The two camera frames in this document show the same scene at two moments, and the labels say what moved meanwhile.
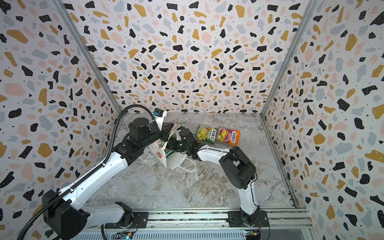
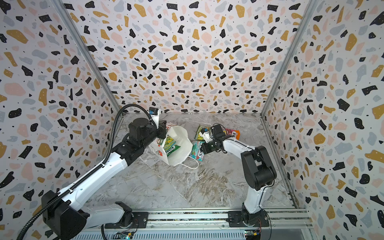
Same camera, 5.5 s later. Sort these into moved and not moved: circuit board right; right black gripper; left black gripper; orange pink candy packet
Moved: right black gripper
Not moved: left black gripper; orange pink candy packet; circuit board right
